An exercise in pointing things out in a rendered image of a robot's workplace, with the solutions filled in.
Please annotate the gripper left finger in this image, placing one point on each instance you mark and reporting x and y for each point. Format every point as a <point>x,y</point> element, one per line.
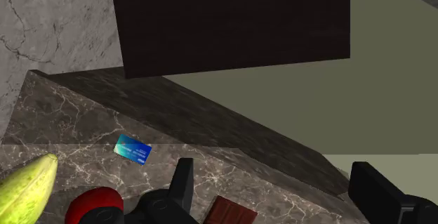
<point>181,189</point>

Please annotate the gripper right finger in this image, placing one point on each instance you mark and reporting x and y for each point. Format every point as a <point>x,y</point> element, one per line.
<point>380,192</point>

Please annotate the brown chocolate bar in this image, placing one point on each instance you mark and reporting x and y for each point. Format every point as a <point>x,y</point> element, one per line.
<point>228,213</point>

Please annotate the blue plastic card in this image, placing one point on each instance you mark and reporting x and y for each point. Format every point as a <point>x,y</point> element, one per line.
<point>132,149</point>

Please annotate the red and black round object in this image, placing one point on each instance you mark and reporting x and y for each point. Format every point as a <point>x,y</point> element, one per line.
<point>95,206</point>

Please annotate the yellow-green banana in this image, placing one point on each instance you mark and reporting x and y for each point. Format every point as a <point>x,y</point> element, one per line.
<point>25,190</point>

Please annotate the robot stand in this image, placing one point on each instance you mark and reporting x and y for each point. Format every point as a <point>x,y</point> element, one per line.
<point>232,24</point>

